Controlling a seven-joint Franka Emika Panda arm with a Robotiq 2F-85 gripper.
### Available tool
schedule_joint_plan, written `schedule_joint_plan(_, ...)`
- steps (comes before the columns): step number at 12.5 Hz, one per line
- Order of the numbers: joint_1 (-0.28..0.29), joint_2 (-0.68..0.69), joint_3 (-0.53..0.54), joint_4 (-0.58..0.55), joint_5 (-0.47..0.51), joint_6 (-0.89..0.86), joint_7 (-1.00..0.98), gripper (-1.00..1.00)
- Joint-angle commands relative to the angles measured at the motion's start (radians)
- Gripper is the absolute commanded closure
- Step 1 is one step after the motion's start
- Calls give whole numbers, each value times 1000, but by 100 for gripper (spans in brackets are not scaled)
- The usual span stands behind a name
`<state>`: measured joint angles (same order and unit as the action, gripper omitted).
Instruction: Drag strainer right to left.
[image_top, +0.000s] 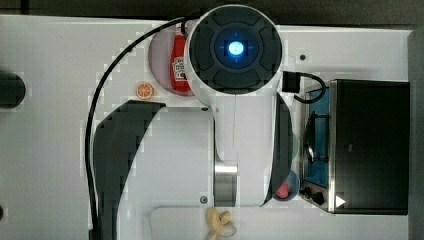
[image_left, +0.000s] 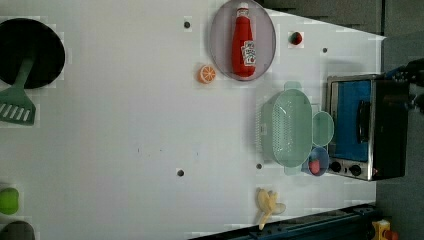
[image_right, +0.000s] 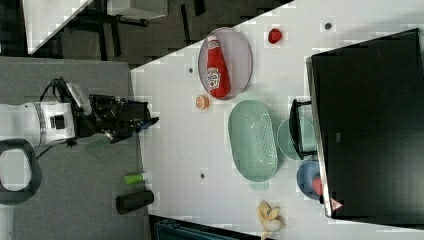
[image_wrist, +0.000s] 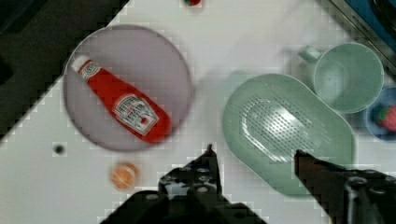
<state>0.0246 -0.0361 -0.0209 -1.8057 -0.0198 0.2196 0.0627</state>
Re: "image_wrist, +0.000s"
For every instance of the green plastic mug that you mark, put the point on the green plastic mug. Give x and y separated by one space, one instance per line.
348 77

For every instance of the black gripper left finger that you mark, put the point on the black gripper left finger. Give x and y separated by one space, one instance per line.
203 171

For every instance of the red strawberry on table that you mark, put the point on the red strawberry on table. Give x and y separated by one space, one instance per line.
192 3

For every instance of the red ketchup bottle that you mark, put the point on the red ketchup bottle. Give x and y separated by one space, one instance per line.
129 106

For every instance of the black toaster oven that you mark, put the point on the black toaster oven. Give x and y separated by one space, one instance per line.
370 22

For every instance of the blue small bowl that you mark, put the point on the blue small bowl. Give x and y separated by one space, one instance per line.
386 97

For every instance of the red strawberry in bowl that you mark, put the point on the red strawberry in bowl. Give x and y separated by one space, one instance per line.
386 117

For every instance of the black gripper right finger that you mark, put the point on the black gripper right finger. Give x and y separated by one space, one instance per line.
348 196

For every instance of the orange slice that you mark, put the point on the orange slice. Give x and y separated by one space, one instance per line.
123 175

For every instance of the green plastic strainer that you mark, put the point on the green plastic strainer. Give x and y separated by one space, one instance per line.
268 118

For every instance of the grey round plate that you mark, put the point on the grey round plate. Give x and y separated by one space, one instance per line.
144 59

